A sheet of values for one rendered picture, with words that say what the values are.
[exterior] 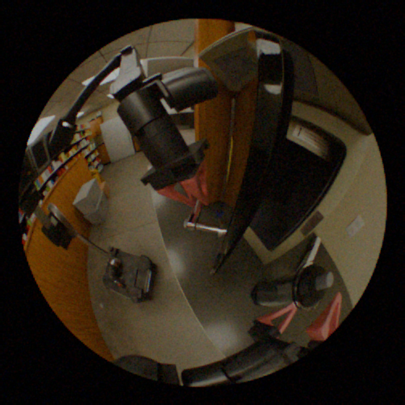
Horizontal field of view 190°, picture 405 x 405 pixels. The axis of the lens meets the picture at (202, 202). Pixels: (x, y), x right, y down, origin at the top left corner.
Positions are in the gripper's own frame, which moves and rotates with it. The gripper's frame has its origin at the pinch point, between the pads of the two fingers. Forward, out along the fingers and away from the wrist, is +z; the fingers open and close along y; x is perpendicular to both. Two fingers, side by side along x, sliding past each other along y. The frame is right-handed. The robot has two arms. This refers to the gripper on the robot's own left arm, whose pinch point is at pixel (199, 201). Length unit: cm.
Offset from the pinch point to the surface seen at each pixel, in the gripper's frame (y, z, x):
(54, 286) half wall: 150, -15, 108
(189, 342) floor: 46, 108, 90
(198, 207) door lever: -0.6, -0.5, 2.1
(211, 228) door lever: -3.2, 0.3, 5.7
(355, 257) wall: -72, 48, 11
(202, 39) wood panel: -14.3, -39.1, -22.1
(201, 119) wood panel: -1.2, -12.3, -21.3
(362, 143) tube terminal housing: -30.5, -7.1, 2.1
